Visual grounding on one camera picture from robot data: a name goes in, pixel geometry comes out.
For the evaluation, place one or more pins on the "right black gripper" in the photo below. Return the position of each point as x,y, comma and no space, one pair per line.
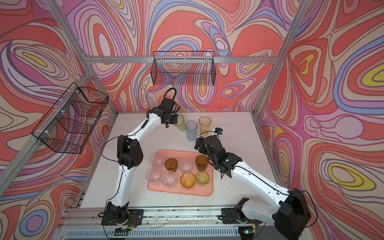
198,144

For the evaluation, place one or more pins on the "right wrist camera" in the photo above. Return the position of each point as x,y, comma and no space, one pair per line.
218,131

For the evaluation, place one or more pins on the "pink plastic tray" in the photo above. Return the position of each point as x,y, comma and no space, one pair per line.
182,156

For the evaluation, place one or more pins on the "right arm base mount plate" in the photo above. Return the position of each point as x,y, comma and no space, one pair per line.
232,216

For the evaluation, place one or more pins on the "olive brown short cup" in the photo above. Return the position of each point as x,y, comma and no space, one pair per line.
202,162

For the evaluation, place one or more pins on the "black wire basket left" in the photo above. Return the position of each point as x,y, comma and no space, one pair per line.
73,123

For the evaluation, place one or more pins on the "black wire basket back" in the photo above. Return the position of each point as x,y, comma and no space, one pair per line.
188,68

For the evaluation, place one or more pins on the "amber cup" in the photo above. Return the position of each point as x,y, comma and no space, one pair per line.
188,180

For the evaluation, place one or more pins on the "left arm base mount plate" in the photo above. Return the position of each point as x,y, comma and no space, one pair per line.
131,217

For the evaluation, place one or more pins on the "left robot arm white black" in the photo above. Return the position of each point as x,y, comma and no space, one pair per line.
130,155

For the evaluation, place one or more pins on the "tall orange cup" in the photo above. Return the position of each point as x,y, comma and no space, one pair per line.
204,124

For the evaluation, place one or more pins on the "tall yellow-green cup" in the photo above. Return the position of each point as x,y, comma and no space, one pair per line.
181,123

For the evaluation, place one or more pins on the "black wire basket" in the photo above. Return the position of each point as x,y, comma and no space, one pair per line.
188,68
73,123

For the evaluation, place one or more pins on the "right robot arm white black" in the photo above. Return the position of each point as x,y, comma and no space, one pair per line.
287,210

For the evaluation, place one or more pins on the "tall blue cup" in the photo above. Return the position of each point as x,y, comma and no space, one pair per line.
191,130

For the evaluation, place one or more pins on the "green short cup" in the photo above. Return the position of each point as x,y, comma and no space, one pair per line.
203,178

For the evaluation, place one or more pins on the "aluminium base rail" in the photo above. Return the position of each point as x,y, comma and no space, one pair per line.
154,215

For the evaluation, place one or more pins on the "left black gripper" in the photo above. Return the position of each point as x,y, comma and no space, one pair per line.
175,120

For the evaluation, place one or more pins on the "clear short glass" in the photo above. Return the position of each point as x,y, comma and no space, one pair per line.
169,179
157,160
154,175
186,166

